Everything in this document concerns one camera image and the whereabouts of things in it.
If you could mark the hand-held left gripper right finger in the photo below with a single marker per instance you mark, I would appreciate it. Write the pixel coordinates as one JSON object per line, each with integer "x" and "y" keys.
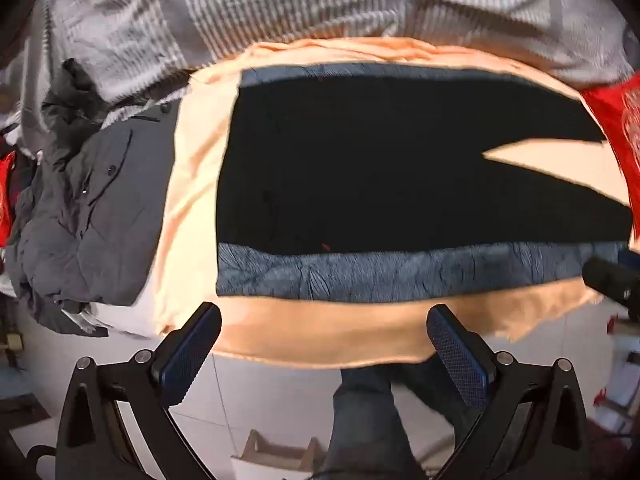
{"x": 457, "y": 355}

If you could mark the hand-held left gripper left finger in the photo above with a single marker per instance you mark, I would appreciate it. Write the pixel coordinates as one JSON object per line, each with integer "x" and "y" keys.
{"x": 192, "y": 350}

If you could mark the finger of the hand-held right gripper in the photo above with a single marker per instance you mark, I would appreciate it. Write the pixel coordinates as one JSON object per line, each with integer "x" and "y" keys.
{"x": 607, "y": 277}

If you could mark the person's dark trousers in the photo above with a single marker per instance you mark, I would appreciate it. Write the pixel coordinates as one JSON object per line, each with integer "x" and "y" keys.
{"x": 365, "y": 425}

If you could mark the orange bed sheet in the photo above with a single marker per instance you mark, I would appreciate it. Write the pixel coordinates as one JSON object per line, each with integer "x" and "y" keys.
{"x": 310, "y": 330}

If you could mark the cardboard box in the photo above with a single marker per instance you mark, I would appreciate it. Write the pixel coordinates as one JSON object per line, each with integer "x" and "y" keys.
{"x": 270, "y": 452}

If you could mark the red cloth with gold print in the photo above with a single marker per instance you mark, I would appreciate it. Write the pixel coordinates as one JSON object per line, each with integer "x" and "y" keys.
{"x": 620, "y": 125}

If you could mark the dark grey jacket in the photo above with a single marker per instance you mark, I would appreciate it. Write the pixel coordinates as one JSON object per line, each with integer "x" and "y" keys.
{"x": 100, "y": 210}

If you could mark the small red cloth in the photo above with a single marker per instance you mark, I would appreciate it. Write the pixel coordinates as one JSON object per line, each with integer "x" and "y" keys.
{"x": 6, "y": 195}

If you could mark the black crumpled garment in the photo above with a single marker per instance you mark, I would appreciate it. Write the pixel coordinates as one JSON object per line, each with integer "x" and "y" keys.
{"x": 75, "y": 95}

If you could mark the grey striped duvet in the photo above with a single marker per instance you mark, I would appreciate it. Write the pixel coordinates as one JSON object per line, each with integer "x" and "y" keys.
{"x": 300, "y": 0}

